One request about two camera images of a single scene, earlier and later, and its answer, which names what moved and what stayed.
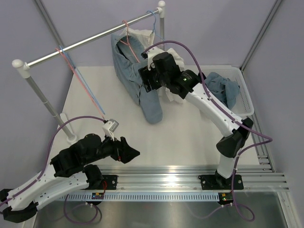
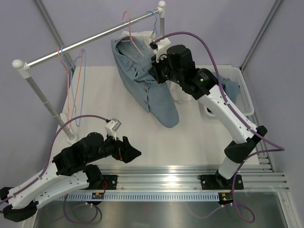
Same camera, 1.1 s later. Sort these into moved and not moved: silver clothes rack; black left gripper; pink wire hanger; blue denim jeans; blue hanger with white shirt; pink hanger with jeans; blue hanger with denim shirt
Moved: pink wire hanger; blue hanger with denim shirt; blue denim jeans; pink hanger with jeans
Not moved: black left gripper; blue hanger with white shirt; silver clothes rack
